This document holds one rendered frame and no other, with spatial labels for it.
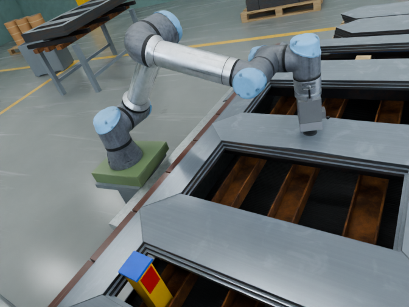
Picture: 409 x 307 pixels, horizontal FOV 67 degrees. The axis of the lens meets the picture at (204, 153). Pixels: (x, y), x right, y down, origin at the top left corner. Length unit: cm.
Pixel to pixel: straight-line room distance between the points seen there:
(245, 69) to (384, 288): 55
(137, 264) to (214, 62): 53
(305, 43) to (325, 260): 52
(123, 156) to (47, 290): 114
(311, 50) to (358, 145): 31
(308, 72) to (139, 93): 66
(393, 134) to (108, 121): 97
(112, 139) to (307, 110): 75
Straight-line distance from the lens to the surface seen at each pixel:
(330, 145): 98
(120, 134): 128
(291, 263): 72
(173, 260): 81
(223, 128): 114
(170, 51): 90
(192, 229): 82
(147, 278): 77
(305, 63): 88
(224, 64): 83
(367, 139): 101
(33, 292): 226
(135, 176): 126
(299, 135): 103
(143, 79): 120
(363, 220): 100
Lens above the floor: 146
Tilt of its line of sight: 36 degrees down
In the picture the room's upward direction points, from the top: 18 degrees counter-clockwise
